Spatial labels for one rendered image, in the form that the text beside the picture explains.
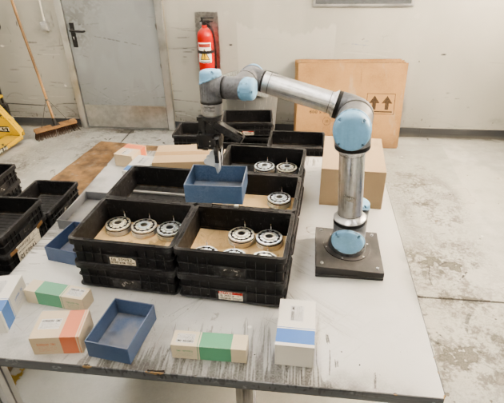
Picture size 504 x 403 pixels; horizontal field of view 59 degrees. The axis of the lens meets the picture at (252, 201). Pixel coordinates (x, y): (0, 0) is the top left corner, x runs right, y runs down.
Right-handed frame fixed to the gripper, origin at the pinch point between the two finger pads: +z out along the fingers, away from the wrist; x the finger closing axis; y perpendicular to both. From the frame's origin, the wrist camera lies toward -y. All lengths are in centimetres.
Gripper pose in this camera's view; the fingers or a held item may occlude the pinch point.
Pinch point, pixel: (220, 169)
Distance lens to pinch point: 163.7
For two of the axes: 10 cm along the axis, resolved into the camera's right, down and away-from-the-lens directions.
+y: -9.9, -0.6, 1.4
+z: 0.1, 9.0, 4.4
